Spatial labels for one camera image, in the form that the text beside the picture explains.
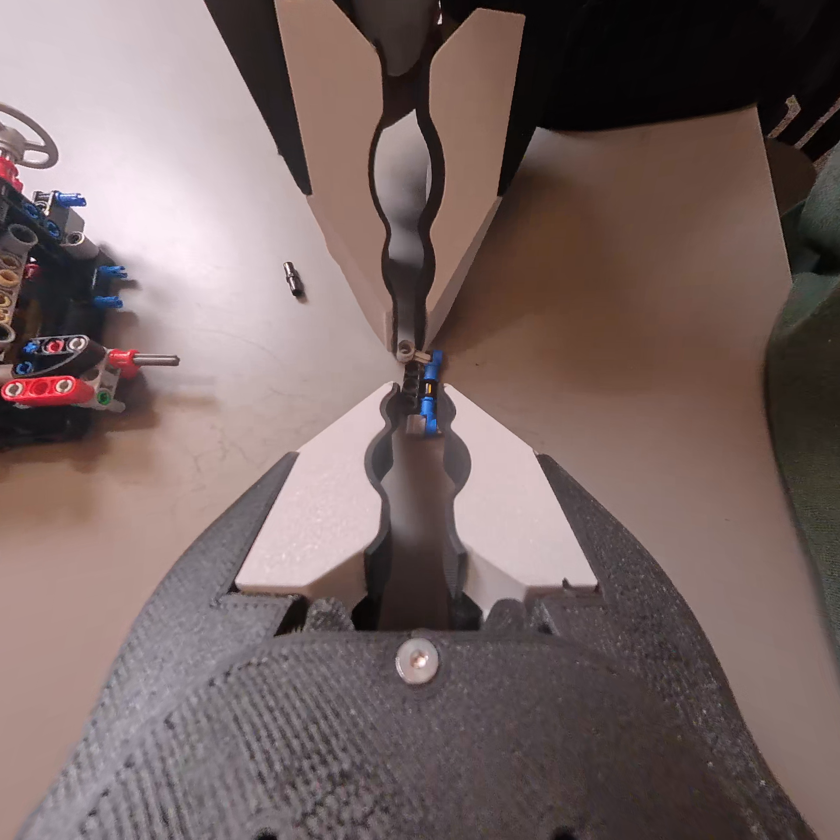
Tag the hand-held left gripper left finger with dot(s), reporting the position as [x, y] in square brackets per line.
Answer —
[309, 519]

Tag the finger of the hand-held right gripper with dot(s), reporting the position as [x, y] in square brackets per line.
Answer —
[473, 99]
[328, 99]

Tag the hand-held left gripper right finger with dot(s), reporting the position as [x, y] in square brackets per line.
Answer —
[525, 519]

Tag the grey lego connector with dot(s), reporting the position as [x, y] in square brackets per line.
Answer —
[414, 426]
[410, 350]

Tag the blue lego pin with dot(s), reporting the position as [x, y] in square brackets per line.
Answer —
[431, 414]
[434, 368]

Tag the black lego cross connector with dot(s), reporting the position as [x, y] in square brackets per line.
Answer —
[410, 384]

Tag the black lego pin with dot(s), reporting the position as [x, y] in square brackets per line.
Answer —
[295, 279]

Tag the partly built lego car chassis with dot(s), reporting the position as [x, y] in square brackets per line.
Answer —
[40, 387]

